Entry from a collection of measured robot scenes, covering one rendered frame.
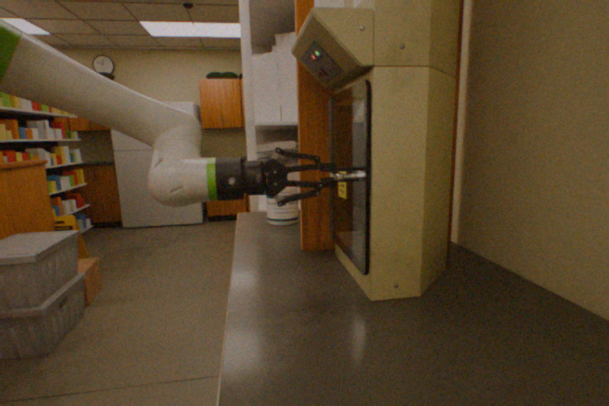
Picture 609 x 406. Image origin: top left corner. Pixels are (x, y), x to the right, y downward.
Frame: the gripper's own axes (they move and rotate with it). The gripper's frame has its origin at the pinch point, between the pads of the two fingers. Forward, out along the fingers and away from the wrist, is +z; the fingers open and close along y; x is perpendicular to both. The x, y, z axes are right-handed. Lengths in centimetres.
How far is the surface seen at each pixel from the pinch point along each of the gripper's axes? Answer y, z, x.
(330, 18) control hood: 29.1, -3.7, -11.0
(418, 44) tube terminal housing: 24.9, 13.2, -11.0
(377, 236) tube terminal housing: -11.8, 5.8, -10.8
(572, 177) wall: -1.2, 47.7, -12.9
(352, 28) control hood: 27.5, 0.3, -11.0
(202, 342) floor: -119, -54, 143
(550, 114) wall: 12.1, 47.7, -5.6
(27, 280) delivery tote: -69, -149, 144
